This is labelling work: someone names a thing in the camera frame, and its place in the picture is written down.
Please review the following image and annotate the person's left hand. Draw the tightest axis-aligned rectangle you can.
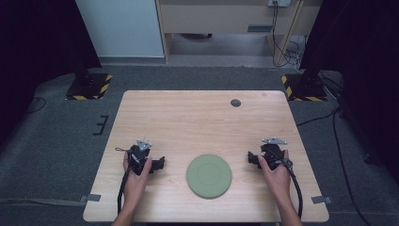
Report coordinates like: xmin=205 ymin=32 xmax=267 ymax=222
xmin=122 ymin=153 xmax=153 ymax=205

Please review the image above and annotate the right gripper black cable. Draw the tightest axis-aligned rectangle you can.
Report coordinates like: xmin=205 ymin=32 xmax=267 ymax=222
xmin=283 ymin=158 xmax=304 ymax=219

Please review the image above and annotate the white power socket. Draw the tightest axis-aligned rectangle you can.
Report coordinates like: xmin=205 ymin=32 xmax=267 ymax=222
xmin=267 ymin=0 xmax=292 ymax=8

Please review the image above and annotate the light wooden desk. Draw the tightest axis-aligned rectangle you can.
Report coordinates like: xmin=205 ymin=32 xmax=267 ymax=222
xmin=155 ymin=0 xmax=324 ymax=66

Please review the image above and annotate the long black floor cable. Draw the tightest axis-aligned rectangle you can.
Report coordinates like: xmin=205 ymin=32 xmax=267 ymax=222
xmin=332 ymin=107 xmax=375 ymax=226

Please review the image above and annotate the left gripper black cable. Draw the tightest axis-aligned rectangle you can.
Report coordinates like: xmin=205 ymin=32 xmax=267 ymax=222
xmin=117 ymin=167 xmax=132 ymax=217

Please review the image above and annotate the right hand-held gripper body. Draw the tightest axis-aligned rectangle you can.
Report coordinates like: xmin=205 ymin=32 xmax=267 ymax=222
xmin=259 ymin=137 xmax=295 ymax=172

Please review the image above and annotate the person's right hand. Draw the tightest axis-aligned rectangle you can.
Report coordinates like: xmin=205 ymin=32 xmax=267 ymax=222
xmin=257 ymin=150 xmax=293 ymax=202

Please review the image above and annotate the dark curtain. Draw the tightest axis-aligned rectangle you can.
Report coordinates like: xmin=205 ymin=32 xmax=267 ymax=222
xmin=0 ymin=0 xmax=103 ymax=149
xmin=299 ymin=0 xmax=399 ymax=186

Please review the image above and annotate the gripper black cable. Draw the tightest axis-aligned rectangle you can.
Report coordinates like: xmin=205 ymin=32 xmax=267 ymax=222
xmin=117 ymin=167 xmax=132 ymax=217
xmin=283 ymin=158 xmax=304 ymax=219

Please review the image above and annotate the black hanging cable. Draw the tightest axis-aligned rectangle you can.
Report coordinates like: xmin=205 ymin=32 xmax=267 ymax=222
xmin=271 ymin=1 xmax=294 ymax=68

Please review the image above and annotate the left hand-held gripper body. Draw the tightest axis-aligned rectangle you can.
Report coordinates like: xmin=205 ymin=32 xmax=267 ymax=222
xmin=126 ymin=137 xmax=153 ymax=176

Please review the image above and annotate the black stand base striped edge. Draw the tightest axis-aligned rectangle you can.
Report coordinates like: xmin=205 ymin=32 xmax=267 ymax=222
xmin=280 ymin=73 xmax=329 ymax=103
xmin=65 ymin=73 xmax=114 ymax=102

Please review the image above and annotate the dark chair base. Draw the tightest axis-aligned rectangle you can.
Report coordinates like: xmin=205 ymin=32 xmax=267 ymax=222
xmin=181 ymin=33 xmax=214 ymax=40

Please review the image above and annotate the white cable tangle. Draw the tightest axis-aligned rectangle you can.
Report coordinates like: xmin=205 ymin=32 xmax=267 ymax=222
xmin=285 ymin=35 xmax=308 ymax=73

